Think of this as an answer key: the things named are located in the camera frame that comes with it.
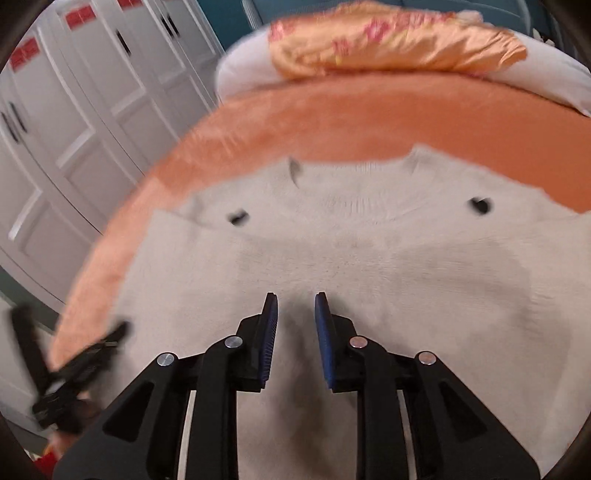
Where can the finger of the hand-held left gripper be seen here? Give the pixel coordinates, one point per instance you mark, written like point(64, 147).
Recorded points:
point(94, 351)
point(28, 341)

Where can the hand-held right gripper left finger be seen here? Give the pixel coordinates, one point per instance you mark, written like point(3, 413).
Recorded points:
point(270, 342)

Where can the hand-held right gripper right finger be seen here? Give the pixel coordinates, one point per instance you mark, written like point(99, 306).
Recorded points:
point(323, 342)

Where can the cream knit sweater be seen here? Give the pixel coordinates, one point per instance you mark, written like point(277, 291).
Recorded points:
point(369, 263)

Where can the orange plush blanket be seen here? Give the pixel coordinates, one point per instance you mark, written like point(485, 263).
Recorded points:
point(346, 120)

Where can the white wardrobe doors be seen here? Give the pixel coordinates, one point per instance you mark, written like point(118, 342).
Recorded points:
point(92, 120)

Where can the white duvet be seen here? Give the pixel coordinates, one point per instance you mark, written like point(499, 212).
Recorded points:
point(244, 69)

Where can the red paper label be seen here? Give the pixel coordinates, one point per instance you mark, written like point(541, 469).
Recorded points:
point(25, 54)
point(130, 3)
point(79, 18)

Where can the orange floral satin pillow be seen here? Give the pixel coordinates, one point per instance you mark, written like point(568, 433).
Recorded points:
point(392, 41)

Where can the teal headboard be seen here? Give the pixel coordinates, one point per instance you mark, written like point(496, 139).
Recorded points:
point(221, 16)

